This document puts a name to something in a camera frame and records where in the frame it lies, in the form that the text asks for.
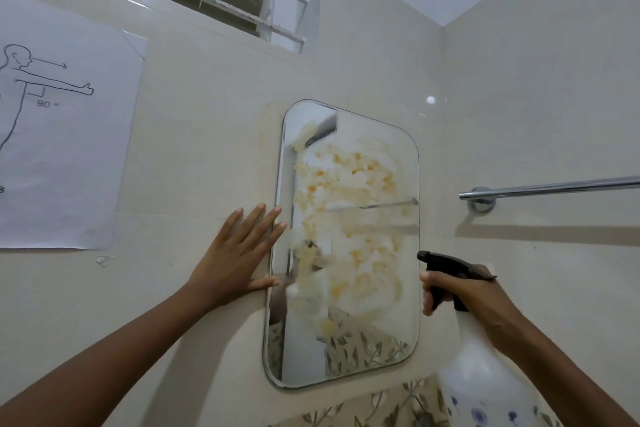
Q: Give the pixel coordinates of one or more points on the white tape scrap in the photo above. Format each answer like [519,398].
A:
[105,260]

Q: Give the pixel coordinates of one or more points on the person's right hand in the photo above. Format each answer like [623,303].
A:
[480,299]

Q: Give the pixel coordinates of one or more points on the smeared rounded wall mirror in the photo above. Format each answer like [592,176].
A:
[350,221]

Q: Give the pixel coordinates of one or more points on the floral patterned garment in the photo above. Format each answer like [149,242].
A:
[380,406]

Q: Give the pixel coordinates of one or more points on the person's left forearm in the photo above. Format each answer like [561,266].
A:
[110,361]

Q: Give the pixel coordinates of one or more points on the person's right fingers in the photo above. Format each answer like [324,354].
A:
[431,291]

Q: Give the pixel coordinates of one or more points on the person's left middle finger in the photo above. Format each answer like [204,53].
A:
[262,229]

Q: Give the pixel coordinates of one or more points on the person's left little finger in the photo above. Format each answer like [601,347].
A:
[231,225]

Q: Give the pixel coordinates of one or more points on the person's left thumb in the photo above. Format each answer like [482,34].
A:
[262,285]

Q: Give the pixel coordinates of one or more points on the chrome towel bar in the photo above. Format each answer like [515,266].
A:
[550,188]

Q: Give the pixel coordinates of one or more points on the person's left hand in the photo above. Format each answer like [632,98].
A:
[225,266]

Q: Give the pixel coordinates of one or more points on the person's right forearm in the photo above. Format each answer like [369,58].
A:
[560,371]

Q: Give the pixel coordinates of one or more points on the white spray bottle black trigger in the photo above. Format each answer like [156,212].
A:
[477,371]

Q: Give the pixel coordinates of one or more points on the white paper body diagram poster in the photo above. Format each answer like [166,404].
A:
[65,156]

